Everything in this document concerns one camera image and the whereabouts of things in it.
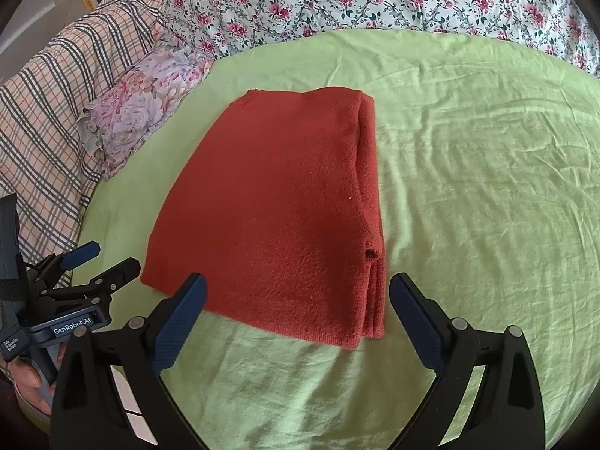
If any white pink floral blanket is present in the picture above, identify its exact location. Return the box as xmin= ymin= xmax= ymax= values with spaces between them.
xmin=162 ymin=0 xmax=600 ymax=78

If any light green bed sheet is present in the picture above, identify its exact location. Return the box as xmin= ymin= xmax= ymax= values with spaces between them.
xmin=25 ymin=28 xmax=600 ymax=450

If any person's left hand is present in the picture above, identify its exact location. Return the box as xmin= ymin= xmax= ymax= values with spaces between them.
xmin=6 ymin=337 xmax=66 ymax=417

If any beige plaid blanket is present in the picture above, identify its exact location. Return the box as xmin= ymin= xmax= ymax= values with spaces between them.
xmin=0 ymin=0 xmax=181 ymax=385

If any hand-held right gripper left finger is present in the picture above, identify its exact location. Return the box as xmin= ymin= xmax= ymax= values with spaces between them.
xmin=49 ymin=272 xmax=209 ymax=450

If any purple pink floral pillow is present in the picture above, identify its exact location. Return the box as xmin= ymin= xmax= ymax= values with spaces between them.
xmin=77 ymin=37 xmax=216 ymax=183

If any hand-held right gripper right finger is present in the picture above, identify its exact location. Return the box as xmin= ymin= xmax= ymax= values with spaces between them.
xmin=389 ymin=273 xmax=545 ymax=450

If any orange-red knit sweater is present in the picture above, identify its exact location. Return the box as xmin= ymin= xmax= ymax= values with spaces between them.
xmin=141 ymin=87 xmax=389 ymax=351

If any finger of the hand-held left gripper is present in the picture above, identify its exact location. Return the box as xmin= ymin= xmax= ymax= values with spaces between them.
xmin=29 ymin=240 xmax=101 ymax=291
xmin=38 ymin=257 xmax=142 ymax=314

